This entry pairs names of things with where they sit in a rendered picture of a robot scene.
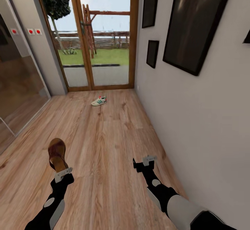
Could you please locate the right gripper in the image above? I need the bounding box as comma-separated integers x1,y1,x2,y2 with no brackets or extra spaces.
133,159,154,178

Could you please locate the sandal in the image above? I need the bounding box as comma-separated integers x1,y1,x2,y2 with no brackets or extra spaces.
48,138,68,173

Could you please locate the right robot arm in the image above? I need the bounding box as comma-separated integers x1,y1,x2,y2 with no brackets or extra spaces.
133,155,237,230

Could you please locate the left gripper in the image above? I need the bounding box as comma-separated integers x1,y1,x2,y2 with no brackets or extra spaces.
51,173,74,190

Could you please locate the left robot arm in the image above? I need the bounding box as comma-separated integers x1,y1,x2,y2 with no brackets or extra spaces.
25,167,74,230

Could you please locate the gym shoe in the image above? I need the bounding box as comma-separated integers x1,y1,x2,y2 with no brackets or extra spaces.
91,96,107,106

